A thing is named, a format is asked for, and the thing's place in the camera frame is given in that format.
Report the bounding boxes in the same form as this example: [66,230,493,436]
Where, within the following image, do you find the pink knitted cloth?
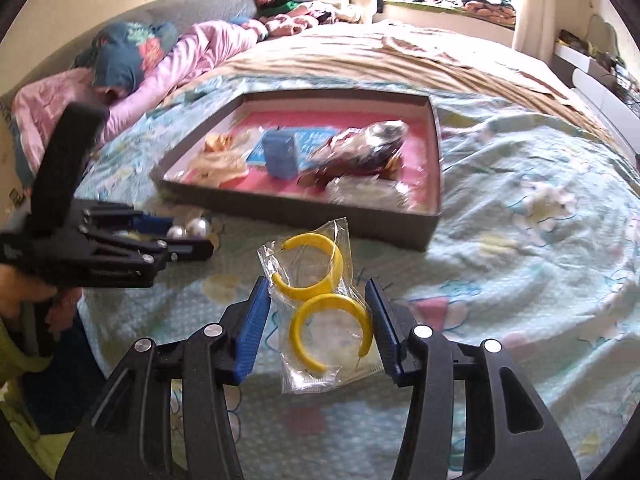
[265,15,322,39]

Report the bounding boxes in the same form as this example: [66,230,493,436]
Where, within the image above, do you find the white and grey vanity table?
[552,42,640,157]

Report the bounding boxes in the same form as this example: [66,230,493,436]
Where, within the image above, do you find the blue floral pillow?
[75,21,179,99]

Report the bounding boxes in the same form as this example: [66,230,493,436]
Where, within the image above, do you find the dark blue pants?
[27,310,123,433]

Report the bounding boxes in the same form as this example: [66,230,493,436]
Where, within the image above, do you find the person's left hand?
[0,264,84,337]

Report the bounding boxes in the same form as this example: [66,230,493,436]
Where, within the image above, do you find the cartoon cat printed blanket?
[75,70,640,480]

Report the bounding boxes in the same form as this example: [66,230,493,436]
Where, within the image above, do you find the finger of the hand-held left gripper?
[82,207,174,236]
[80,229,216,262]

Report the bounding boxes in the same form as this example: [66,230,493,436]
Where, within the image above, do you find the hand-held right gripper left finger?
[55,276,273,480]

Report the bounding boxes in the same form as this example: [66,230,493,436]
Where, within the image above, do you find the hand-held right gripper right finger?
[364,276,583,480]

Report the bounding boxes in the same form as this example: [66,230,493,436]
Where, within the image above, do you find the clear bag with dark jewelry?
[300,120,410,186]

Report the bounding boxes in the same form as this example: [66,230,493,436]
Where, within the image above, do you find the pink book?
[175,101,437,212]

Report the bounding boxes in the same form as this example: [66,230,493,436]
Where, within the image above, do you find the small blue box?
[262,129,302,179]

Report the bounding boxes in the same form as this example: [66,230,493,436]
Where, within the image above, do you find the small amber hair clip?
[204,132,237,154]

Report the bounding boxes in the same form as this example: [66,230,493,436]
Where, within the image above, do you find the shallow grey cardboard box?
[150,89,444,254]

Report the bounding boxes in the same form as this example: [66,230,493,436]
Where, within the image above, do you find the pink quilt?
[12,20,267,177]

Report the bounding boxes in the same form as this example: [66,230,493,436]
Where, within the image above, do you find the grey quilted headboard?
[0,0,257,111]

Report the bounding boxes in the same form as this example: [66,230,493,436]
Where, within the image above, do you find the clothes on window seat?
[380,0,517,27]

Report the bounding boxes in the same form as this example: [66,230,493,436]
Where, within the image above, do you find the pearl earrings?
[166,218,212,242]

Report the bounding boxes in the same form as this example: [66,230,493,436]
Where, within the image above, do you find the brown strap wristwatch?
[299,155,403,189]

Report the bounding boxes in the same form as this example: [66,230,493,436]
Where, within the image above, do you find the pile of clothes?
[257,0,372,27]

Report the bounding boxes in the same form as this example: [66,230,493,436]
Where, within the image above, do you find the beige blanket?
[210,22,617,147]

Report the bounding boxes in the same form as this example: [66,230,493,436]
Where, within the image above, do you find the cloud-shaped vanity mirror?
[585,14,622,62]

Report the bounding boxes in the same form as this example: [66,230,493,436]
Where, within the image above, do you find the white lace cloth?
[382,35,452,57]

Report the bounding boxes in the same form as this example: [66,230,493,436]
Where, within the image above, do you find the yellow hoop earrings packet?
[257,217,387,396]

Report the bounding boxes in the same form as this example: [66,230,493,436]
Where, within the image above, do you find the clear packet in box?
[194,149,249,187]

